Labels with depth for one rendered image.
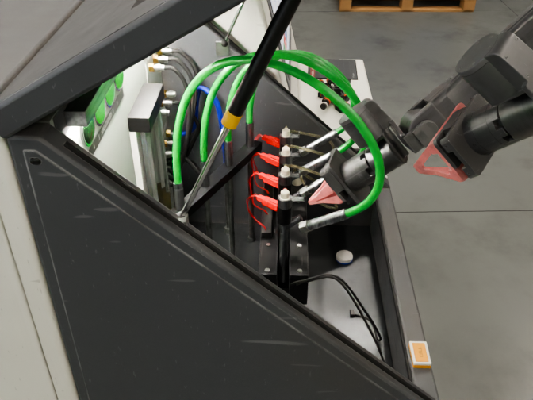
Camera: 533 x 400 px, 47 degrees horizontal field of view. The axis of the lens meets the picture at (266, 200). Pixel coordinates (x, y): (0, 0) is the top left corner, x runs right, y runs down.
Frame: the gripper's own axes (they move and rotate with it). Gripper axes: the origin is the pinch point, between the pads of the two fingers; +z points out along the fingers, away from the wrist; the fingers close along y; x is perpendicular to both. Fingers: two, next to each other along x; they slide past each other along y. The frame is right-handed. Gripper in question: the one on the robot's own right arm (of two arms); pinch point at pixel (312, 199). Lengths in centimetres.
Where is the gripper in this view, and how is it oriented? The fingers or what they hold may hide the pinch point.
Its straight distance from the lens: 115.2
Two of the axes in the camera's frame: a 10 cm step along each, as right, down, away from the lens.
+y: -6.6, -7.1, -2.5
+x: -2.9, 5.5, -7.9
